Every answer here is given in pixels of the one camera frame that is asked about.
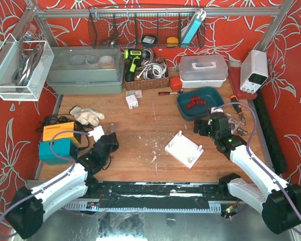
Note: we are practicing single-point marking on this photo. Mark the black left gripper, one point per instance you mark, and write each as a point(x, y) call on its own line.
point(111, 140)

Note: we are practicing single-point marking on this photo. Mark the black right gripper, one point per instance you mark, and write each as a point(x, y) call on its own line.
point(203, 128)

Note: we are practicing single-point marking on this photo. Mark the grey metal bracket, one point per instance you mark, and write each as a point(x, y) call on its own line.
point(112, 128)

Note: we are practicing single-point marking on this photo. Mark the red large spring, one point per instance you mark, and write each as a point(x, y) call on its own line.
point(200, 102)

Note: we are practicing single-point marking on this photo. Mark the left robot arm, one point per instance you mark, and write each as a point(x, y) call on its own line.
point(30, 208)

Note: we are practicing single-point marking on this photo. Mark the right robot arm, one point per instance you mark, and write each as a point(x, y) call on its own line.
point(278, 202)

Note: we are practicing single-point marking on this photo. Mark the small metal parts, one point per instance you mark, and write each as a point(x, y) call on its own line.
point(241, 131)

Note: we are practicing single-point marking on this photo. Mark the orange black screwdriver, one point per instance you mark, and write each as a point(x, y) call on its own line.
point(238, 108)

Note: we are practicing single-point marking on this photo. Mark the teal plastic tray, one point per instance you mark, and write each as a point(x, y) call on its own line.
point(209, 94)

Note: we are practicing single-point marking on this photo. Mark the teal box device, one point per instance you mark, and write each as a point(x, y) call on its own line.
point(65, 148)

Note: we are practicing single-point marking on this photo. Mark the white work glove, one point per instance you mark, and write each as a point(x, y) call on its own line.
point(87, 116)

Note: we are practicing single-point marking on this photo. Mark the yellow box device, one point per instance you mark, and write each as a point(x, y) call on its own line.
point(51, 130)

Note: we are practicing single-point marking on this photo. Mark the white clear toolbox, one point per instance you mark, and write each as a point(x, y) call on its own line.
point(203, 71)

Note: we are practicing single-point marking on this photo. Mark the red small box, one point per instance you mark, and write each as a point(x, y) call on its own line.
point(175, 83)

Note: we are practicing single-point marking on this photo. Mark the white power adapter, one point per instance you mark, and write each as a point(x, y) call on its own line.
point(131, 101)

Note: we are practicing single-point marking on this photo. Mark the white power supply unit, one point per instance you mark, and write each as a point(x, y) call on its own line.
point(253, 71)

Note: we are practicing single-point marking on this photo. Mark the brown wicker basket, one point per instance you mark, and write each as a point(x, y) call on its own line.
point(147, 84)

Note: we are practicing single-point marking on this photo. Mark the grey plastic storage box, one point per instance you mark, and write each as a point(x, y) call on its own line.
point(79, 70)

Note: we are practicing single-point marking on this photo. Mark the yellow tape measure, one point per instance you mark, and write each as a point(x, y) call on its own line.
point(172, 42)

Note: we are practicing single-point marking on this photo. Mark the black round tape measure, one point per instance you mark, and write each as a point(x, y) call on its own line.
point(149, 41)

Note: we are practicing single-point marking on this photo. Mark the blue white board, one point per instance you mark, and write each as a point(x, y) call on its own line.
point(188, 32)

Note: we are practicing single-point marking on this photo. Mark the white mesh hanging basket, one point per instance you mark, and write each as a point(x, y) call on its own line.
point(24, 69)

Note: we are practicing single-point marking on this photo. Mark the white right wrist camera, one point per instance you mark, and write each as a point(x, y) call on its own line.
point(215, 110)

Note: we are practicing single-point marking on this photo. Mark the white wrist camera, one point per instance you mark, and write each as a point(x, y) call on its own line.
point(96, 133)
point(215, 110)

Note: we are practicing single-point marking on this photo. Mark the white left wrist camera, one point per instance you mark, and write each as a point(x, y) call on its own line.
point(96, 133)

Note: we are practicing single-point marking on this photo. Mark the white base plate with pegs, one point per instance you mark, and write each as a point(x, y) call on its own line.
point(184, 150)

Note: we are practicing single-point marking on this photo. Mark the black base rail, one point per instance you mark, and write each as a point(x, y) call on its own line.
point(153, 196)

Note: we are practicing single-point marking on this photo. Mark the red handled small tool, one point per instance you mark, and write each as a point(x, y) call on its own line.
point(166, 93)

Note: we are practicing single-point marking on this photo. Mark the black cable duct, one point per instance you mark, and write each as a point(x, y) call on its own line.
point(273, 146)

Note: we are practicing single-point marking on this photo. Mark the green cordless drill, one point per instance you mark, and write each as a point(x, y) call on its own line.
point(135, 58)

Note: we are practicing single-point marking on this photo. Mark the black wire wall basket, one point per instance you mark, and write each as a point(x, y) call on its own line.
point(126, 31)

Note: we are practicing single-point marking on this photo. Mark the aluminium frame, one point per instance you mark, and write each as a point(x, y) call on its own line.
point(40, 15)

